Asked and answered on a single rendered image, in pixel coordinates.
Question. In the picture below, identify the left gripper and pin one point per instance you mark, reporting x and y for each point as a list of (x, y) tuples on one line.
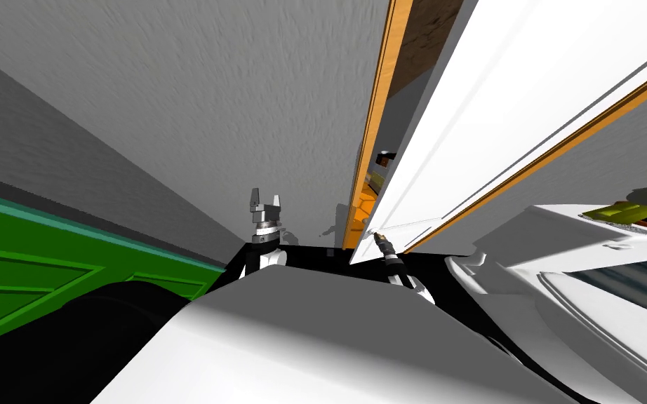
[(265, 215)]

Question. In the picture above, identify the green panelled cupboard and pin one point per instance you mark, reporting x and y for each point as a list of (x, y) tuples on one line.
[(37, 264)]

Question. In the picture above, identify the white rounded appliance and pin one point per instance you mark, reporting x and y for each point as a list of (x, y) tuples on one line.
[(570, 280)]

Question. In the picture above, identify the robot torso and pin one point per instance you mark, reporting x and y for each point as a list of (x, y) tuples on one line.
[(312, 342)]

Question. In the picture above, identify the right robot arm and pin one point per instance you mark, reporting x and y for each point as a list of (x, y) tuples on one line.
[(406, 278)]

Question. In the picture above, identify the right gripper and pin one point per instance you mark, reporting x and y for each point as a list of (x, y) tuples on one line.
[(383, 244)]

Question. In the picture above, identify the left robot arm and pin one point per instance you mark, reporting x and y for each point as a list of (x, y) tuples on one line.
[(71, 348)]

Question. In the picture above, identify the white door leaf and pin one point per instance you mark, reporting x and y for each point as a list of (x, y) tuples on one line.
[(469, 123)]

